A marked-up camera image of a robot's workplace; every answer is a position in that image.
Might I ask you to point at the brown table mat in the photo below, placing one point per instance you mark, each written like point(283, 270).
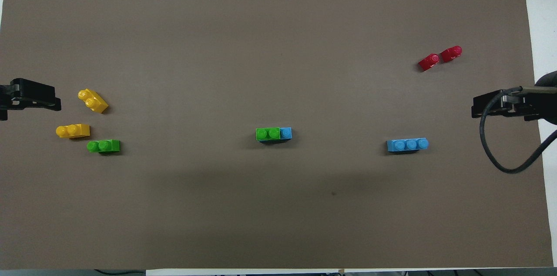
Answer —
point(270, 49)

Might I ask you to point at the red one-stud toy brick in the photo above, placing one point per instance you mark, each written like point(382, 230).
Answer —
point(428, 62)
point(450, 54)

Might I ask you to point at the yellow two-stud toy brick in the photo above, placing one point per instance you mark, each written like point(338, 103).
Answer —
point(93, 101)
point(74, 130)

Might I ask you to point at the blue three-stud toy brick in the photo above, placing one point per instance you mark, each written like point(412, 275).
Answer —
point(286, 133)
point(407, 145)

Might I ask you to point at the green two-stud toy brick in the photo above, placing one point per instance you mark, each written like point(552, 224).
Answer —
point(267, 133)
point(104, 146)

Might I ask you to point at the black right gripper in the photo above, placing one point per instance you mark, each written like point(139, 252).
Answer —
point(541, 102)

